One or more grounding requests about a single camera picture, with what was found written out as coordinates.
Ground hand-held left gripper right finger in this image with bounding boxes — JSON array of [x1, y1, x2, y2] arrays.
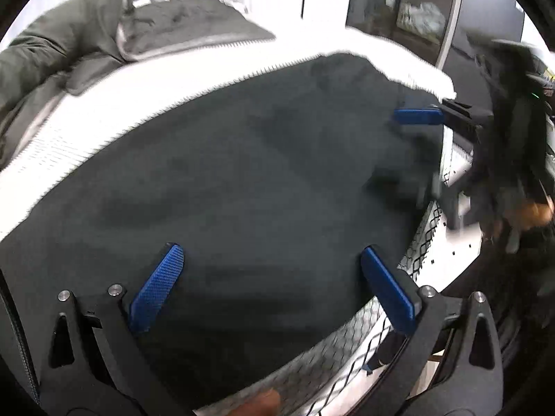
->
[[360, 245, 506, 416]]

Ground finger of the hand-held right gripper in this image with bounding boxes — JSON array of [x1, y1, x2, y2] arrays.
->
[[394, 99, 495, 134], [416, 173, 474, 231]]

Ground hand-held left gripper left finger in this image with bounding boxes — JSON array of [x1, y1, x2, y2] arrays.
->
[[37, 243, 187, 416]]

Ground black pants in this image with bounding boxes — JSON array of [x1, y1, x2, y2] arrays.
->
[[0, 52, 448, 416]]

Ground person's right hand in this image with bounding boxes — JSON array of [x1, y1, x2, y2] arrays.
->
[[518, 199, 555, 231]]

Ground white plastic bag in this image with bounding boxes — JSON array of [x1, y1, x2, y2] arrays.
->
[[396, 2, 447, 36]]

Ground dark glass cabinet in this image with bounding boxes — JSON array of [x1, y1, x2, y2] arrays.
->
[[344, 0, 467, 70]]

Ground grey duvet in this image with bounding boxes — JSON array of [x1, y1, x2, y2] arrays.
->
[[0, 0, 277, 170]]

